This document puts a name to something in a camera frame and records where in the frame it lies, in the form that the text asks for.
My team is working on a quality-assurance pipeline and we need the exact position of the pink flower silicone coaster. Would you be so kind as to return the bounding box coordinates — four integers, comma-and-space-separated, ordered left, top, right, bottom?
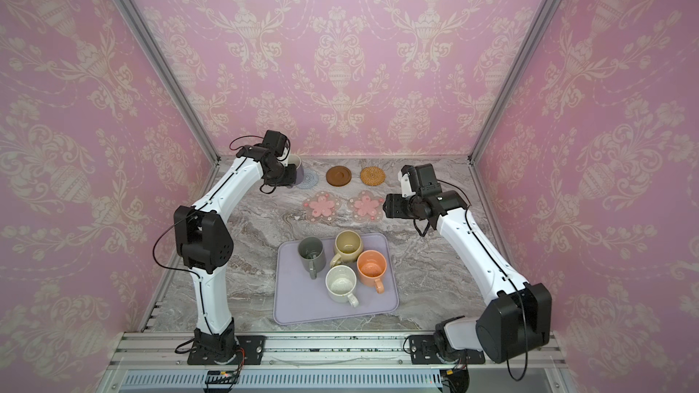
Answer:
348, 190, 385, 223

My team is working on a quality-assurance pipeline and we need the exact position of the woven rattan round coaster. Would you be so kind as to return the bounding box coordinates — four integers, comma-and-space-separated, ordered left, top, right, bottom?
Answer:
360, 166, 386, 187

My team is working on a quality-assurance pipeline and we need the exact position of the blue woven round coaster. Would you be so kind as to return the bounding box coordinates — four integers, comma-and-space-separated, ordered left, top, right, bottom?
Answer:
295, 170, 319, 190

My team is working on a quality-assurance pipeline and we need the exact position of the orange mug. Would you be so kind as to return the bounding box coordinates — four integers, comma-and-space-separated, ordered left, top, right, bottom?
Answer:
357, 250, 388, 294

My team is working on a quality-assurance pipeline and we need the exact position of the brown wooden round coaster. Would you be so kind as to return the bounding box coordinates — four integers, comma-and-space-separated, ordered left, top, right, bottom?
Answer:
326, 166, 352, 187

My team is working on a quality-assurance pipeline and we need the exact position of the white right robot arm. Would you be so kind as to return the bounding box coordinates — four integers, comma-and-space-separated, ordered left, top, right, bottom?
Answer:
382, 191, 553, 364

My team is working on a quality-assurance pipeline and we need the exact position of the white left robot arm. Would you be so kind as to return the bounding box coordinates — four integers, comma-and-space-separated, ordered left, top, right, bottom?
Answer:
174, 155, 298, 365

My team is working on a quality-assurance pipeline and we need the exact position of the yellow beige mug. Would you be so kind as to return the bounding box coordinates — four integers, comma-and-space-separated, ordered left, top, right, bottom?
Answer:
329, 230, 364, 267

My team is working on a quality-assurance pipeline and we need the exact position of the grey green mug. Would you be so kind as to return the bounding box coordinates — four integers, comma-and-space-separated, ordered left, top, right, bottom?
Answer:
298, 237, 327, 279

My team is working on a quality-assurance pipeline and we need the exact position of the white cream mug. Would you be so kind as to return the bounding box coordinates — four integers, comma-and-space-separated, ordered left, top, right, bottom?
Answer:
325, 265, 360, 307

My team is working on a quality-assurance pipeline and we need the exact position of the lilac plastic tray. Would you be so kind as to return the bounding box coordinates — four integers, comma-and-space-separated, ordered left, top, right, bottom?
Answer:
273, 233, 399, 326

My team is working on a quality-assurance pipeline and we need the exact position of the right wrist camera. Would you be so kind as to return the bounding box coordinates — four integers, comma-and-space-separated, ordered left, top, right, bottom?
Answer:
398, 164, 442, 198

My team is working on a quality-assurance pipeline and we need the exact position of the aluminium corner frame post left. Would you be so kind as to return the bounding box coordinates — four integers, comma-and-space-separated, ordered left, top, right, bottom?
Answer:
113, 0, 220, 166

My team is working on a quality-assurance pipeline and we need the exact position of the aluminium corner frame post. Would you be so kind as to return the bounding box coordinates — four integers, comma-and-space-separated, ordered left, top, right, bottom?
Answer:
468, 0, 585, 165
113, 0, 220, 166

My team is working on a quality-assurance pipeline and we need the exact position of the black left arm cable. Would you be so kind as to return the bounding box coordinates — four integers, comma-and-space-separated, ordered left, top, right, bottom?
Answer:
151, 223, 203, 285

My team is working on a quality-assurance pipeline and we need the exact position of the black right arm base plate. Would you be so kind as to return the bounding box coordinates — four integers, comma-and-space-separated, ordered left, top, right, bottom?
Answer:
402, 334, 485, 367

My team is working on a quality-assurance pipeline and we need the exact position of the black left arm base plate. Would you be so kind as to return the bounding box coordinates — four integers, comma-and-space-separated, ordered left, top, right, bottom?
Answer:
187, 335, 266, 367

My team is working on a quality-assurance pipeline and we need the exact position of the aluminium front frame rail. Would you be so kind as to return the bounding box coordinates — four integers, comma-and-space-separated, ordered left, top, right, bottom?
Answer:
106, 330, 569, 370

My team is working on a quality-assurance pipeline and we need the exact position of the white perforated cable duct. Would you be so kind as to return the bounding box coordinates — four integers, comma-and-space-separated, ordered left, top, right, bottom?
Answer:
120, 369, 442, 392

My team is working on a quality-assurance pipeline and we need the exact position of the aluminium corner frame post right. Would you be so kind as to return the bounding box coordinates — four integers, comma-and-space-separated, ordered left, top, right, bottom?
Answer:
468, 0, 585, 165

